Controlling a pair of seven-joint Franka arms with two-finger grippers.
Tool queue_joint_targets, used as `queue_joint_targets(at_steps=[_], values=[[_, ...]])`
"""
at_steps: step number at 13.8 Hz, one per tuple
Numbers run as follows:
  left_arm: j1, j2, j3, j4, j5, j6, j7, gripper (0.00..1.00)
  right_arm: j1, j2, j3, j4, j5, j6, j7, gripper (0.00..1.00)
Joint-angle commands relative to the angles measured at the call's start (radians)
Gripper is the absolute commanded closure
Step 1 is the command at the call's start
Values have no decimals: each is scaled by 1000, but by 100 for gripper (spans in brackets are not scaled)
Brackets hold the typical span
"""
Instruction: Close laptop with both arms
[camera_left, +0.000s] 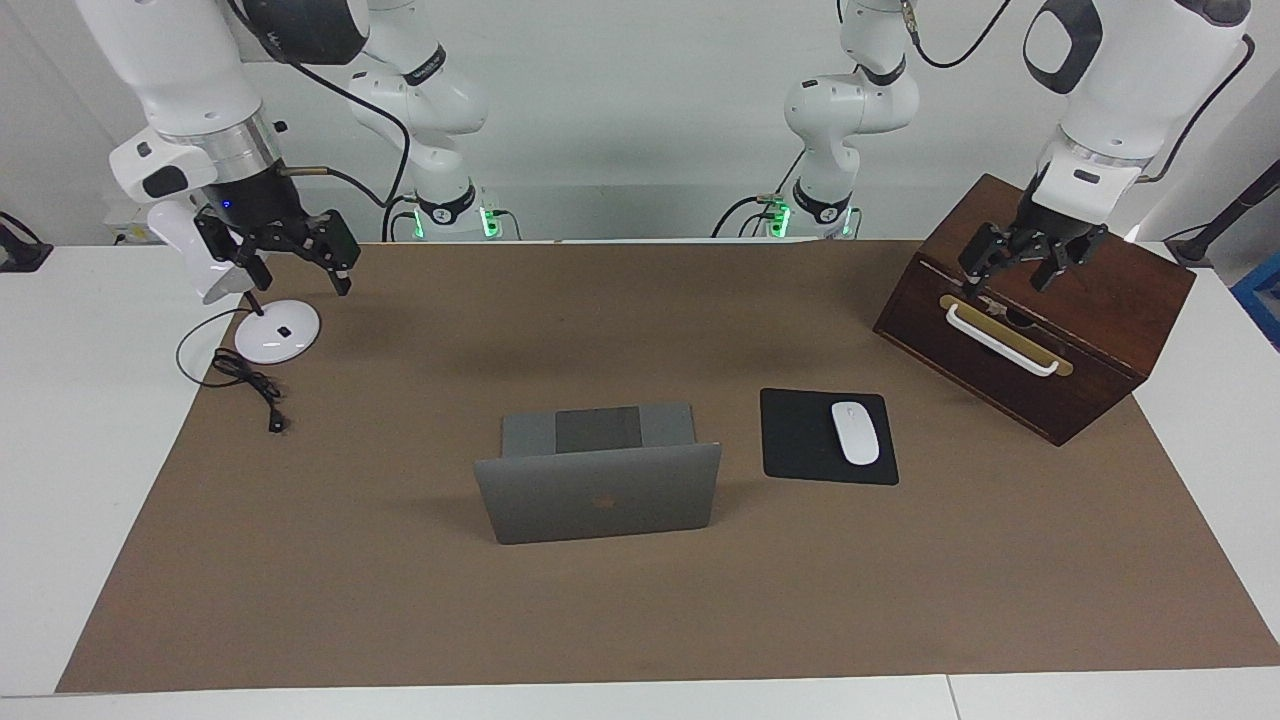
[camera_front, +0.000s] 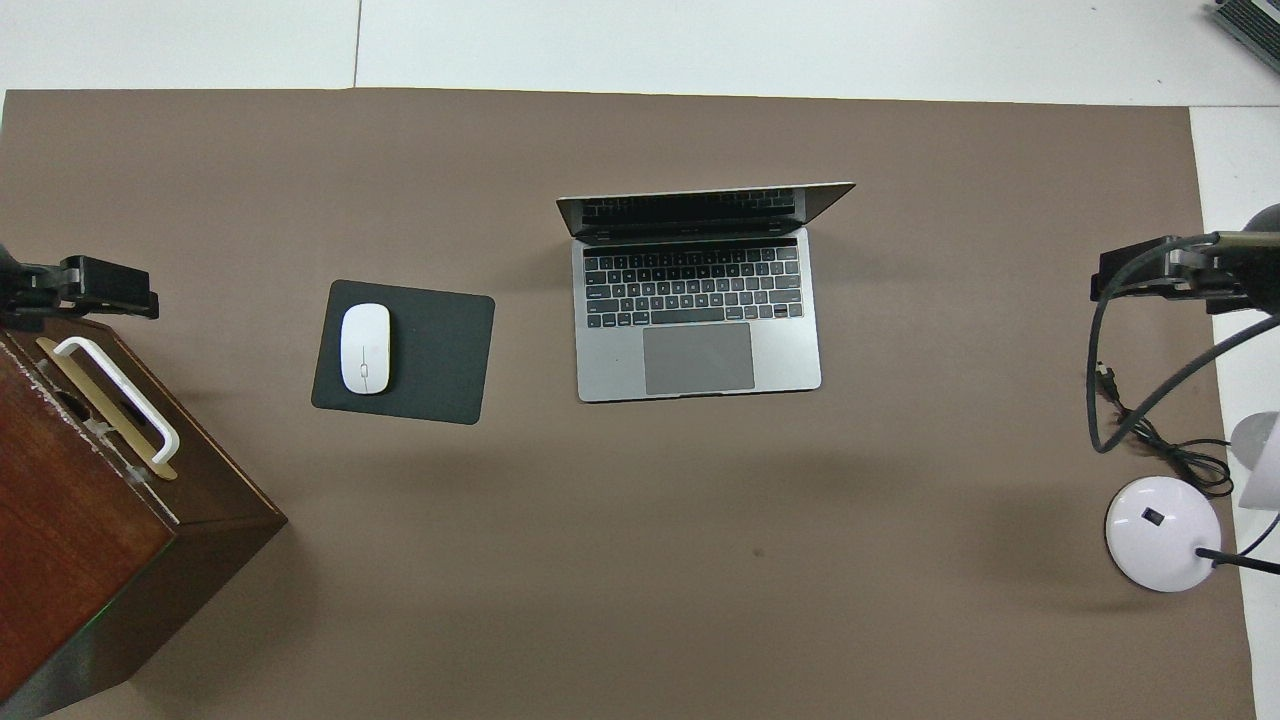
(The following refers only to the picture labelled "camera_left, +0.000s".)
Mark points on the white computer mouse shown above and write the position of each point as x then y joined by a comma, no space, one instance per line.
855,432

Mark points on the black clamp mount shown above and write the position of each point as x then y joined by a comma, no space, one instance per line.
20,255

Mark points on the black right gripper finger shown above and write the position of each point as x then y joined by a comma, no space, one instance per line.
340,245
225,240

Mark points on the grey laptop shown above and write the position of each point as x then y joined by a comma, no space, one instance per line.
600,495

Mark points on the dark wooden box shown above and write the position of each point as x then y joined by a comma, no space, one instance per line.
1120,290

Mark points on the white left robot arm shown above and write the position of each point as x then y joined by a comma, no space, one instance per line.
850,110

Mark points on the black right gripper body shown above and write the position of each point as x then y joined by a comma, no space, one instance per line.
255,200

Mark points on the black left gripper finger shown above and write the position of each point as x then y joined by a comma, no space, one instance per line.
985,250
1065,262

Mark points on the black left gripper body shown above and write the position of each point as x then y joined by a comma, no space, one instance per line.
1050,235

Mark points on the white wall power socket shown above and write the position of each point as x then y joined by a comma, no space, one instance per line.
125,236

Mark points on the black mouse pad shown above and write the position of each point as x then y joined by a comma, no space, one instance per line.
795,440

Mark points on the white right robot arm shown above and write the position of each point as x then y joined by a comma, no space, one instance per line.
180,60

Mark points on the brown table mat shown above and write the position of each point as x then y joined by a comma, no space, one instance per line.
400,600

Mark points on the blue crate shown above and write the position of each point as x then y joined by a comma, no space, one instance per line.
1262,300

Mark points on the white desk lamp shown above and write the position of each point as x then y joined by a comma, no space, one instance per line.
275,335

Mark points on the black stand pole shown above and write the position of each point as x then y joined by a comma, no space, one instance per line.
1240,205

